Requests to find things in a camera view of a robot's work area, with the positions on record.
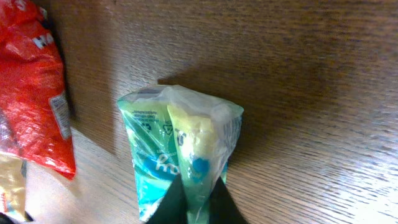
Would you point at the red snack bag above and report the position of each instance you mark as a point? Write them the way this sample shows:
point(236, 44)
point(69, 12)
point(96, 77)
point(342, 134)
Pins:
point(35, 123)

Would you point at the yellow chip bag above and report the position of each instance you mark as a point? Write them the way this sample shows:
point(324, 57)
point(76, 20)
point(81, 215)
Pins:
point(13, 190)

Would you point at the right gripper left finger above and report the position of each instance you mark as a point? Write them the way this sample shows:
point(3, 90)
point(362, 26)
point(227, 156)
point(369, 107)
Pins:
point(173, 207)

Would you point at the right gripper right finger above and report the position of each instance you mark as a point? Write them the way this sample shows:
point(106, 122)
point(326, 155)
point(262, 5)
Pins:
point(223, 209)

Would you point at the teal tissue pack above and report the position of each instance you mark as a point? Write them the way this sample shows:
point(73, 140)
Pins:
point(175, 131)

